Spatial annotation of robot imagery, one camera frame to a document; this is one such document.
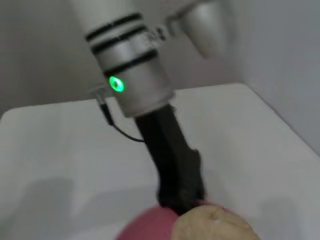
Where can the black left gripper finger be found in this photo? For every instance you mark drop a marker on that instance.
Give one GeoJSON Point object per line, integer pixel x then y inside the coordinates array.
{"type": "Point", "coordinates": [180, 202]}

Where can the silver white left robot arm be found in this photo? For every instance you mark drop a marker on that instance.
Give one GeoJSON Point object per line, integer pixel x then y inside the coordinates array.
{"type": "Point", "coordinates": [130, 62]}

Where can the beige egg yolk pastry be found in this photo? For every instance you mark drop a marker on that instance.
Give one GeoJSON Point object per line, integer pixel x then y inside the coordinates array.
{"type": "Point", "coordinates": [212, 227]}

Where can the left wrist camera housing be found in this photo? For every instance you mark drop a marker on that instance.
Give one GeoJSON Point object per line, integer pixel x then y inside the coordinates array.
{"type": "Point", "coordinates": [207, 25]}

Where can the pink plastic bowl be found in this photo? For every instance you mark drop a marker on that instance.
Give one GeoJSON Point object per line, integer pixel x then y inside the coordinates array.
{"type": "Point", "coordinates": [147, 225]}

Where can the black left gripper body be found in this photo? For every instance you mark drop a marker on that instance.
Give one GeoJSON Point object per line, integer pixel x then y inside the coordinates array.
{"type": "Point", "coordinates": [167, 150]}

